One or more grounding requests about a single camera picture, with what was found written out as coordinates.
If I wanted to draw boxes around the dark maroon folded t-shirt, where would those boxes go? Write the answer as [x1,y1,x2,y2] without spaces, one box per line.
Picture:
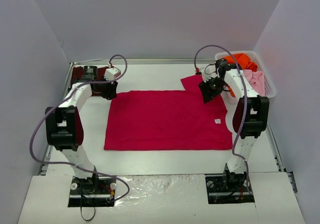
[68,65,106,96]

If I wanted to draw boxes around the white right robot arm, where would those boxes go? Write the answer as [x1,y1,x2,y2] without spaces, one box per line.
[198,58,270,191]

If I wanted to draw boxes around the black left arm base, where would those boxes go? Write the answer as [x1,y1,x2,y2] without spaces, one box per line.
[68,176,117,222]

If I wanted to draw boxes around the orange t-shirt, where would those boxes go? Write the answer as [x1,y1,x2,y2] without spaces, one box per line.
[222,52,258,98]

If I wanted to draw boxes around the light pink t-shirt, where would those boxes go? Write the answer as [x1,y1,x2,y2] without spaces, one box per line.
[243,69,266,96]

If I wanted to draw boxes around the crimson red t-shirt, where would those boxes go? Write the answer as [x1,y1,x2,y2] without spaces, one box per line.
[103,75,233,151]

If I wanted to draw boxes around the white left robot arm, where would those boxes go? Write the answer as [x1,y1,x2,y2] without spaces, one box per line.
[45,64,121,193]

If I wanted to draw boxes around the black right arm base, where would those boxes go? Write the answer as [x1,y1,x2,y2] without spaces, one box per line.
[205,170,255,205]

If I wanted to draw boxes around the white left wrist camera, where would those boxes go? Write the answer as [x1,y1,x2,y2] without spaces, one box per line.
[103,65,122,81]

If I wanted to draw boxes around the white plastic laundry basket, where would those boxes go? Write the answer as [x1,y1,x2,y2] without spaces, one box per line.
[230,50,277,99]

